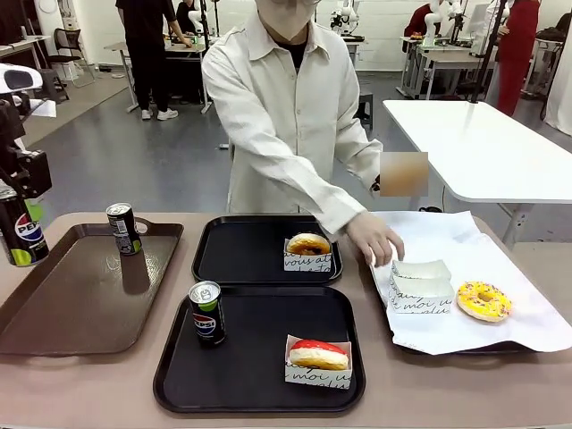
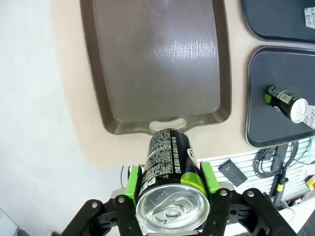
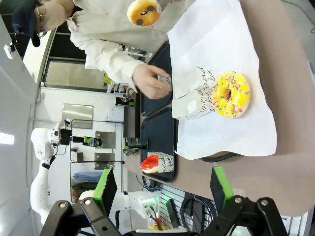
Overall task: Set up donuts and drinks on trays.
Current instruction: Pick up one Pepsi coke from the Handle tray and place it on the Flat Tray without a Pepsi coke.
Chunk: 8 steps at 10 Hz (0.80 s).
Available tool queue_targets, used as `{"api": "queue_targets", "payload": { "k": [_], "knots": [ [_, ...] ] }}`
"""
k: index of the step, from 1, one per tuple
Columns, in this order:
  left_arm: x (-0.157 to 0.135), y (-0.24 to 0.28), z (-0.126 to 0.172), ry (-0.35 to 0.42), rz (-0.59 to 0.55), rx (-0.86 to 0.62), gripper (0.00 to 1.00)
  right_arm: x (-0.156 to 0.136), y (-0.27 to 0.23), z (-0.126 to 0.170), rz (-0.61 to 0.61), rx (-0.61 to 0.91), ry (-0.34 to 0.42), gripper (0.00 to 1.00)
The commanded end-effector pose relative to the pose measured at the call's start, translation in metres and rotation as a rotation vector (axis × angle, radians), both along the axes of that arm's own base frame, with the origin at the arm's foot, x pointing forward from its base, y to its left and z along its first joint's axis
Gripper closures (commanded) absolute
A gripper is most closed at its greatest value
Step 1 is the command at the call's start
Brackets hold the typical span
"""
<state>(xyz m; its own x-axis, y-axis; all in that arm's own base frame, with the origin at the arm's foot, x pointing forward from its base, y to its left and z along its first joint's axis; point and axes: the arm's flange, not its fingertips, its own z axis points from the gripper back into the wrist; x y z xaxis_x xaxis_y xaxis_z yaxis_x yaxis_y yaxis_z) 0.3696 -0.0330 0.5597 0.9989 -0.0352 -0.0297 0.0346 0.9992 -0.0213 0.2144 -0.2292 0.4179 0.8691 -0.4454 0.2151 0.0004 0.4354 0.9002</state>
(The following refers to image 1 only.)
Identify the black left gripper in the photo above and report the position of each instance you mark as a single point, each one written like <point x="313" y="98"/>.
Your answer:
<point x="36" y="172"/>

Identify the black Pepsi can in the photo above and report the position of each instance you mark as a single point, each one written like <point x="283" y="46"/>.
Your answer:
<point x="207" y="317"/>
<point x="125" y="232"/>
<point x="24" y="241"/>

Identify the red glazed donut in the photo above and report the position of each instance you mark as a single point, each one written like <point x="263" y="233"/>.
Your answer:
<point x="317" y="353"/>

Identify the red frosted donut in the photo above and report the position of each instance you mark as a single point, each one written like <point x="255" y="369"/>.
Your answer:
<point x="317" y="380"/>

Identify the white printed paper box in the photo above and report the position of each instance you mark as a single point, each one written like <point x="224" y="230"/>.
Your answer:
<point x="420" y="270"/>
<point x="420" y="305"/>

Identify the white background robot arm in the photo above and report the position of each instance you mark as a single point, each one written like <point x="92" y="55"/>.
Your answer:
<point x="346" y="15"/>
<point x="433" y="22"/>

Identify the person's right forearm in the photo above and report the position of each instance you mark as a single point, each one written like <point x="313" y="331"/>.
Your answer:
<point x="326" y="192"/>

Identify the person's left forearm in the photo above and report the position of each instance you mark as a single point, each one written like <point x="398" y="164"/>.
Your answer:
<point x="366" y="161"/>

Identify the person's right hand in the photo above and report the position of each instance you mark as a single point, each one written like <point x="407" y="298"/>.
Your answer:
<point x="373" y="239"/>

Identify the brown plastic tray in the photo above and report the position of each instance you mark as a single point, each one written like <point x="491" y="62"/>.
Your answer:
<point x="76" y="290"/>

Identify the black office chair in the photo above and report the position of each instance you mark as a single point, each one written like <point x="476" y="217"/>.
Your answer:
<point x="67" y="38"/>

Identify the person in black clothes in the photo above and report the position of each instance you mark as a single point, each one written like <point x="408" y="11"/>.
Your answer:
<point x="143" y="44"/>

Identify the grey background work table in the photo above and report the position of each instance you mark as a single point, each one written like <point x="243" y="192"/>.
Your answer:
<point x="190" y="50"/>

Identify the person in cream shirt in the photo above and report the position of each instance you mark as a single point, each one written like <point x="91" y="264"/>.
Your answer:
<point x="268" y="111"/>

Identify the beige face mask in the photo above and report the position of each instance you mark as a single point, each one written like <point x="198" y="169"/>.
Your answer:
<point x="283" y="22"/>

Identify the black stool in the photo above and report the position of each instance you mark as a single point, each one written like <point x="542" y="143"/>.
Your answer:
<point x="367" y="111"/>

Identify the person in red sweater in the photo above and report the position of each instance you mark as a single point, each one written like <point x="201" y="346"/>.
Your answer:
<point x="420" y="22"/>

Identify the white background work table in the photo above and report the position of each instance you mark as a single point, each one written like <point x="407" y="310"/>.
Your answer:
<point x="447" y="60"/>

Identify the white side table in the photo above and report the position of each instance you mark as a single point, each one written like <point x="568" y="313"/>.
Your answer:
<point x="469" y="147"/>

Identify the white paper sheet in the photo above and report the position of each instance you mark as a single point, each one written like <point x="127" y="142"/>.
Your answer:
<point x="491" y="250"/>

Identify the yellow sprinkled donut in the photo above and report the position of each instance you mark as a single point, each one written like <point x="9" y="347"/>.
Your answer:
<point x="485" y="308"/>

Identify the black stand pole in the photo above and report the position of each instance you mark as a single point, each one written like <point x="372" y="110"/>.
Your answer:
<point x="490" y="49"/>

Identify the person in red dress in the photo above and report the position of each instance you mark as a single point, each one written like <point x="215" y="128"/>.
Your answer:
<point x="518" y="44"/>

